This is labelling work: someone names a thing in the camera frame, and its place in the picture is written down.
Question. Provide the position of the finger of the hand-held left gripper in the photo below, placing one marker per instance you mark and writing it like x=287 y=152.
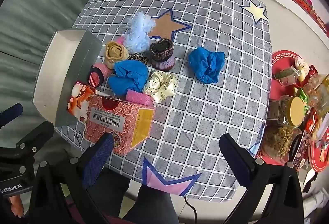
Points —
x=36 y=137
x=12 y=113

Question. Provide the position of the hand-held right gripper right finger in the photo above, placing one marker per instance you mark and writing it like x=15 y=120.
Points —
x=236 y=159

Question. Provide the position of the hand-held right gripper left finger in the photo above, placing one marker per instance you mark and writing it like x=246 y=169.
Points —
x=99 y=157

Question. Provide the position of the grey cardboard box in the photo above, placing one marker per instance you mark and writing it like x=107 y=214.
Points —
x=51 y=64

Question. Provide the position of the pink striped sock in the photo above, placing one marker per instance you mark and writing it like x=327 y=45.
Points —
x=96 y=76

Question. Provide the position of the blue plastic shoe cover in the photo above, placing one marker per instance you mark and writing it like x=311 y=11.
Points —
x=205 y=64
x=128 y=76

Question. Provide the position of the cream polka dot scrunchie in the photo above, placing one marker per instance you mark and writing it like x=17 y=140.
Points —
x=160 y=85

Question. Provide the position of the tan sock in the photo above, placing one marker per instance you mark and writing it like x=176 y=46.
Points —
x=115 y=53

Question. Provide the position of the leopard print scrunchie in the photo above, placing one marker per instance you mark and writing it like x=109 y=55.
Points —
x=138 y=57

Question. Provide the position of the purple brown knitted bootie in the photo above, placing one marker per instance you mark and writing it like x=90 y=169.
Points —
x=162 y=56

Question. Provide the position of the light blue fluffy scrunchie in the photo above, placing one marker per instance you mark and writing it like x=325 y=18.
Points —
x=138 y=33

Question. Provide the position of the person's left hand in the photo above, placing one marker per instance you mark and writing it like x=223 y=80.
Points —
x=17 y=204

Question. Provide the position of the pink patterned carton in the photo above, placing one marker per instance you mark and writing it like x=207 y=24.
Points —
x=115 y=116

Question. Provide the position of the glass jar of peanuts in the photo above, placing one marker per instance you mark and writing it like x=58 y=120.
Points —
x=280 y=139

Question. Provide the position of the grey checked star-print blanket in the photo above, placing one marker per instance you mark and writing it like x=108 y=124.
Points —
x=205 y=110

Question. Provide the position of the person's dark trousers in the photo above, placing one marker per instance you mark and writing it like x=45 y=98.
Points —
x=154 y=208

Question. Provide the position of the glass jar with yellow lid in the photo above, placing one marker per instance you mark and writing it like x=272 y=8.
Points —
x=295 y=110

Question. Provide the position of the round red tray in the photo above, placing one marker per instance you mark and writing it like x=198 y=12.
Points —
x=279 y=64

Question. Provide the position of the grey-green pleated curtain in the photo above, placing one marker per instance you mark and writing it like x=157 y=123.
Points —
x=38 y=8

